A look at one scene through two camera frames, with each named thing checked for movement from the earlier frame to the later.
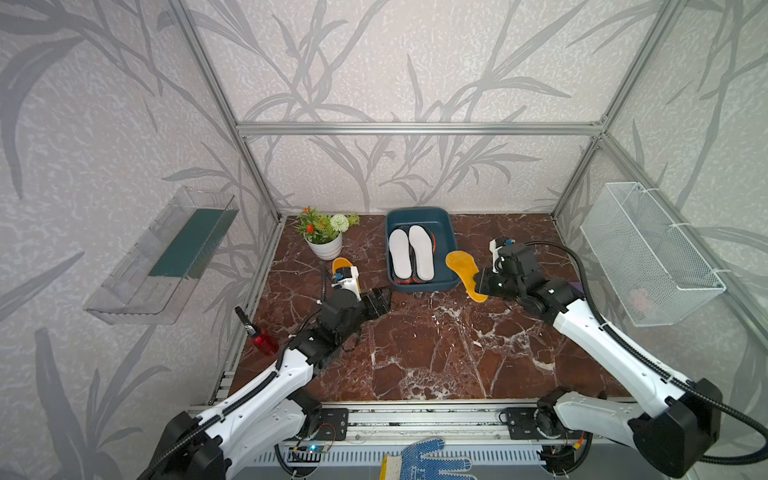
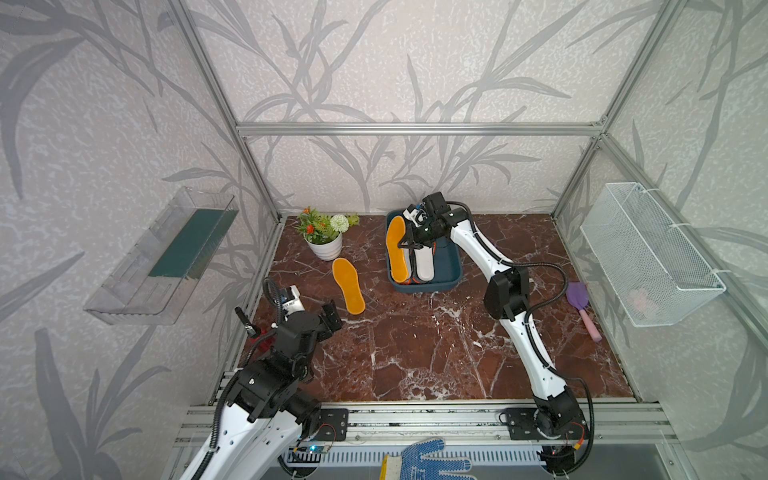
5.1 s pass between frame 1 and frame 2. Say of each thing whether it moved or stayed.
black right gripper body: moved
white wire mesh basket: stayed
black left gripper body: moved
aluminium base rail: stayed
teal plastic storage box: stayed
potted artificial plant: stayed
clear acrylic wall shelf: stayed
